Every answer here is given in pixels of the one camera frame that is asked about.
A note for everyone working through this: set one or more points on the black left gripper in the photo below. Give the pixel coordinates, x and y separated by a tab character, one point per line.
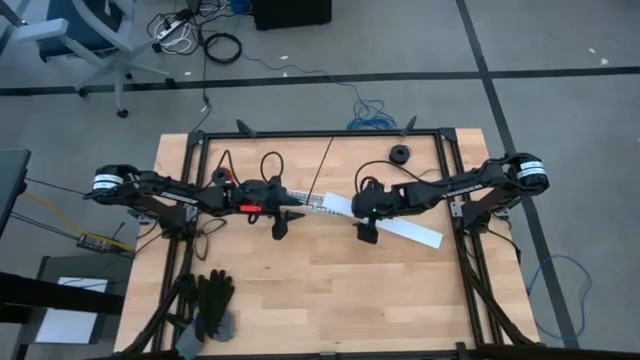
260	197

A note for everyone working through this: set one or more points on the white raceway cover strip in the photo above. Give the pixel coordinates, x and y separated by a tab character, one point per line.
410	230

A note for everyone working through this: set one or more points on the black side desk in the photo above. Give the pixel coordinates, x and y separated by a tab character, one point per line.
12	185

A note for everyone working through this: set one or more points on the black computer case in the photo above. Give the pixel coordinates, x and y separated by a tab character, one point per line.
290	12

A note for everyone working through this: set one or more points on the grey office chair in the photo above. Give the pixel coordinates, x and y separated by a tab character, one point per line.
80	25

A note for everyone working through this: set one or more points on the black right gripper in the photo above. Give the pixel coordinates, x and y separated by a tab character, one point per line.
375	200

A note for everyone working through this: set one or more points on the grey cabinet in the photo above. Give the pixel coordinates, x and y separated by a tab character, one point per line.
50	265

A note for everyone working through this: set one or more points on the black flat crossbar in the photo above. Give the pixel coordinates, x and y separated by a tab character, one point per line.
50	295

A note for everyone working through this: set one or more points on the small black electronics box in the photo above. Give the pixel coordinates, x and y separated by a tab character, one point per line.
92	243

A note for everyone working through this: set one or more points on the black work glove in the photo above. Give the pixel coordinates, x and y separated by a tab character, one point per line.
189	340
215	300

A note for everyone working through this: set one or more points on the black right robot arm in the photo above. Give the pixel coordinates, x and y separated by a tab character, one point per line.
465	187

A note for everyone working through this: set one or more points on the black aluminium frame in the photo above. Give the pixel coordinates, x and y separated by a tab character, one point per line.
370	132

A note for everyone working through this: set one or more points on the white paper sheet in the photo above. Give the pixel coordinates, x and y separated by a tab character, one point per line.
70	325

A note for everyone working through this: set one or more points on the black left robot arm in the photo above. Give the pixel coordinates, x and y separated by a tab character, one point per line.
165	192

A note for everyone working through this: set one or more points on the white power strip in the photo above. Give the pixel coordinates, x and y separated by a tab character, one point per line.
170	29

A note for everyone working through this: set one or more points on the black zip tie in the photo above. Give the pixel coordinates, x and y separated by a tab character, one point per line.
320	170

